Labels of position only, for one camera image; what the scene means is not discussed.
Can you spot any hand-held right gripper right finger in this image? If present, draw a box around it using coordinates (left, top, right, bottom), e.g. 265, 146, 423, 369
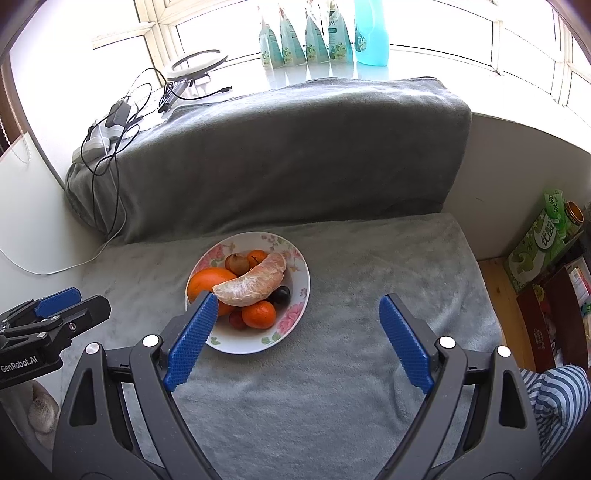
379, 294, 543, 480

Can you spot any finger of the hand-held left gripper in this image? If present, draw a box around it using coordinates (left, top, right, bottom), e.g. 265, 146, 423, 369
28, 295, 112, 352
0, 287, 83, 324

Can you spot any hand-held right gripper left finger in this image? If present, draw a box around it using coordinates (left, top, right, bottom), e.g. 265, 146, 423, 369
52, 291, 219, 480

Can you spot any large orange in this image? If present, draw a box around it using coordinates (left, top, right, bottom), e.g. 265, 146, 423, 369
187, 268, 238, 317

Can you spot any white floral bowl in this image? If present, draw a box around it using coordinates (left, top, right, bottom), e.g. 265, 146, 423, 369
185, 232, 311, 355

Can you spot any peeled pomelo segment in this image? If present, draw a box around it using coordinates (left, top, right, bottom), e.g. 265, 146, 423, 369
212, 252, 287, 307

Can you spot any beige fuzzy object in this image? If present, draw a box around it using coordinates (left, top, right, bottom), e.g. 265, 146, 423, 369
25, 381, 61, 450

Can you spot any white panel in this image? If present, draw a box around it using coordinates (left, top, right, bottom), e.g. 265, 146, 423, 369
0, 131, 112, 296

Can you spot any brown box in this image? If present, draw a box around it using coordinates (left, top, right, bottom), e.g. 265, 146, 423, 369
516, 263, 591, 374

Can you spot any white power strip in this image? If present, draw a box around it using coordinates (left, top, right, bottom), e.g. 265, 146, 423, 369
71, 122, 121, 162

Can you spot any person's striped pants leg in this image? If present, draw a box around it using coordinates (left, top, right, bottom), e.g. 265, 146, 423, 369
519, 364, 591, 467

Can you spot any black power adapter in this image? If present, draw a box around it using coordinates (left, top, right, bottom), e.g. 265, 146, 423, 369
107, 102, 132, 130

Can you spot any tall green carton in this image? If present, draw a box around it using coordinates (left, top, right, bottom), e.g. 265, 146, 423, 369
544, 189, 568, 241

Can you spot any jar with gold lid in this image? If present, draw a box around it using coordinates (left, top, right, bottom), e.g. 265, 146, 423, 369
564, 200, 587, 238

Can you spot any grey fleece blanket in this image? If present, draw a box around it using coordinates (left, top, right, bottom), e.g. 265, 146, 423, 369
65, 78, 504, 480

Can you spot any blue detergent bottle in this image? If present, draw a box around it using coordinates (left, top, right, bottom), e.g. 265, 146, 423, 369
353, 0, 391, 66

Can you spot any white cable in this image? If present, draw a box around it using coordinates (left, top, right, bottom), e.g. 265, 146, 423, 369
0, 138, 127, 276

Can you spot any long black cable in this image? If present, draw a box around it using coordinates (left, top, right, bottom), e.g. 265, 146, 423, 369
81, 69, 167, 241

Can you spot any white bead cord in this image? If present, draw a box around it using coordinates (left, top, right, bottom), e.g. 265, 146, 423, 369
0, 69, 33, 162

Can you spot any black usb cable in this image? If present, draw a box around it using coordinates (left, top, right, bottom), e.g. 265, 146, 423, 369
159, 69, 233, 114

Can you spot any ring light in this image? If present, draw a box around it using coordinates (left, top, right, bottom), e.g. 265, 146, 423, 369
165, 51, 230, 100

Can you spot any white window frame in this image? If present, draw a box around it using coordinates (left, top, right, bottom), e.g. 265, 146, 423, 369
134, 0, 591, 116

